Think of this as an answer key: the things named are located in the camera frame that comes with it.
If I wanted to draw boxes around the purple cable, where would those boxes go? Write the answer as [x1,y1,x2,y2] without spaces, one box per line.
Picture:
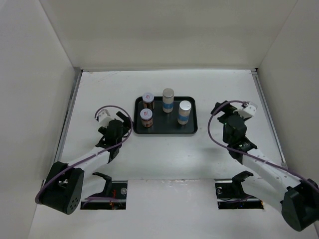
[207,100,319,194]
[34,105,134,205]

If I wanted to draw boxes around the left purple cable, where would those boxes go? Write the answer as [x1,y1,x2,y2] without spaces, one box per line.
[34,105,134,205]

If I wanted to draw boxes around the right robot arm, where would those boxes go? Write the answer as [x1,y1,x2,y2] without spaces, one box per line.
[211,101,319,232]

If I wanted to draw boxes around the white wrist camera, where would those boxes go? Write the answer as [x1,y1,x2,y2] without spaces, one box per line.
[239,102,258,119]
[95,108,115,128]

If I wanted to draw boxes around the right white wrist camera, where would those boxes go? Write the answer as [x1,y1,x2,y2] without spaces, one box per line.
[239,102,258,119]

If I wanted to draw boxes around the black plastic tray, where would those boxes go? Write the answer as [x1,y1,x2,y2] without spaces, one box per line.
[133,96,198,135]

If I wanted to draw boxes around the brown sauce jar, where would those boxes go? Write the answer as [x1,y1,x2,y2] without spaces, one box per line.
[142,92,155,110]
[140,108,153,127]

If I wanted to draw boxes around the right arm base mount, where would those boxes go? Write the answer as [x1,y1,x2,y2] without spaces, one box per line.
[215,171,264,210]

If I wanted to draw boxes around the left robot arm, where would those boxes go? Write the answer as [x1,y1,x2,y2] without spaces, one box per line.
[35,110,133,215]

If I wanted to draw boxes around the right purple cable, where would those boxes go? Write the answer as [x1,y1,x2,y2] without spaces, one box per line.
[207,100,319,194]

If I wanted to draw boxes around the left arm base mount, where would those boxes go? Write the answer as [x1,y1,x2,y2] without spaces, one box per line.
[80,172,128,210]

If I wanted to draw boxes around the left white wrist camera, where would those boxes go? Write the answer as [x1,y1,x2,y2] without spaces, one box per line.
[95,108,115,128]

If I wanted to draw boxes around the blue-label shaker bottle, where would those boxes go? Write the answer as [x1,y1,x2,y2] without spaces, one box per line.
[177,101,191,125]
[162,88,174,113]

